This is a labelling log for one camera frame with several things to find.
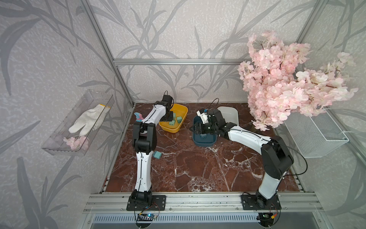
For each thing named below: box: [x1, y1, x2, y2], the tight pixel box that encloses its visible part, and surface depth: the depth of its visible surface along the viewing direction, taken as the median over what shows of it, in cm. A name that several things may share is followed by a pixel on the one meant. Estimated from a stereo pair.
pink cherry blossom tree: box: [237, 31, 359, 131], surface depth 56 cm
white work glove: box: [68, 104, 111, 136], surface depth 68 cm
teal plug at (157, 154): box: [152, 150, 163, 160], surface depth 91 cm
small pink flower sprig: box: [62, 135, 90, 151], surface depth 60 cm
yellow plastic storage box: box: [158, 103, 189, 134], surface depth 110 cm
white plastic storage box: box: [217, 106, 239, 126], surface depth 110 cm
